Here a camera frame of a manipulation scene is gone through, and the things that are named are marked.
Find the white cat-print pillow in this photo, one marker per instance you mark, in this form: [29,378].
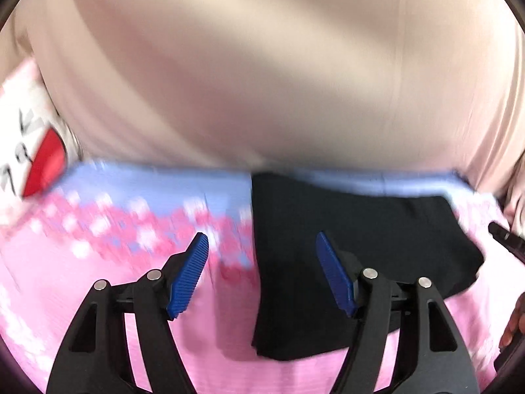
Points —
[24,131]

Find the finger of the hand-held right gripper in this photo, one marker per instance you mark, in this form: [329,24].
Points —
[508,236]

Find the black pants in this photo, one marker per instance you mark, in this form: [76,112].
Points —
[287,234]

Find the person in beige shirt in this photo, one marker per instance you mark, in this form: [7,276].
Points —
[246,69]

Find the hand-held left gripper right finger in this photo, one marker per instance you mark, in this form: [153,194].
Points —
[334,275]

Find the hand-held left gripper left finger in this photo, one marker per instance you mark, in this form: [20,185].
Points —
[188,275]

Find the person's right hand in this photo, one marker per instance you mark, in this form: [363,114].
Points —
[512,324]

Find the pink floral bedsheet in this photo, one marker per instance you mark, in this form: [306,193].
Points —
[229,357]

